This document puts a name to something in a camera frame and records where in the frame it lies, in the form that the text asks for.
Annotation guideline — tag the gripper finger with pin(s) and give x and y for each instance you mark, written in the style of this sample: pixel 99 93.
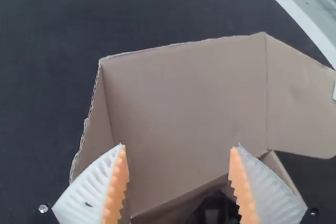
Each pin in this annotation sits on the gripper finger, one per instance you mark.
pixel 265 190
pixel 89 190

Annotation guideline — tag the black square fan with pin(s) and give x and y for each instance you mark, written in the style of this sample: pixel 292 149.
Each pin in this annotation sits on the black square fan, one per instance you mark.
pixel 212 208

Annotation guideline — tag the cardboard box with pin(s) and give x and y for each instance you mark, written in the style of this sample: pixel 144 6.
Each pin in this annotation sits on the cardboard box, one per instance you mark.
pixel 189 98

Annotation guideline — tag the black mat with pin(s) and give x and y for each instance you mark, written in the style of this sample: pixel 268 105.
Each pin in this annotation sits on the black mat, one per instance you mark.
pixel 78 24

